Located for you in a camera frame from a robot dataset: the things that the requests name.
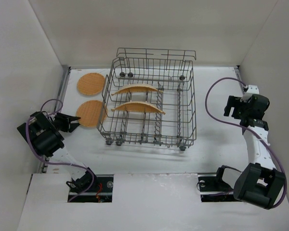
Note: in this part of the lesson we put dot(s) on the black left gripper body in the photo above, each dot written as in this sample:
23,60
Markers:
61,121

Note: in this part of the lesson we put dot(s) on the round woven plate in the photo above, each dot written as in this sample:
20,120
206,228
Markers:
90,113
91,84

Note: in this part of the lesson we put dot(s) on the grey wire dish rack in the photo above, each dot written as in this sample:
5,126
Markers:
165,69

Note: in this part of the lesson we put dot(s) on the far round woven plate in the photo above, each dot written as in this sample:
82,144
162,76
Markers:
91,84

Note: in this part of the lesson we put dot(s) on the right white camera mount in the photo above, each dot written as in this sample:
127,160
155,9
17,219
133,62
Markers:
248,91

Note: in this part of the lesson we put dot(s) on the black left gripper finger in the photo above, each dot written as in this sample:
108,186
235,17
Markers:
67,118
69,127

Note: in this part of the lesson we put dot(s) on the fish-shaped woven plate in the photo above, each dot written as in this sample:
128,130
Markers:
132,88
138,106

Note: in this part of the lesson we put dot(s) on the near round woven plate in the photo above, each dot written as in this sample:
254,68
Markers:
90,113

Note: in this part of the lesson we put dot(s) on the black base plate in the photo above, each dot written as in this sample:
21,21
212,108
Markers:
214,191
100,192

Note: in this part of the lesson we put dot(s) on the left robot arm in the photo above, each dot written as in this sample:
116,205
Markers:
82,177

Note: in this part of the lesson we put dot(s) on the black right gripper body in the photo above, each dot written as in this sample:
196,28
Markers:
234,109

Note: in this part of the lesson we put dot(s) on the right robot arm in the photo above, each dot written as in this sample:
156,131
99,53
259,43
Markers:
260,183

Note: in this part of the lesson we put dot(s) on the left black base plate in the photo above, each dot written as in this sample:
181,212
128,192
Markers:
100,192

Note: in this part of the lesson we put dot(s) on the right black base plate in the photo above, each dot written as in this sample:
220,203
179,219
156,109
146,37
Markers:
214,191

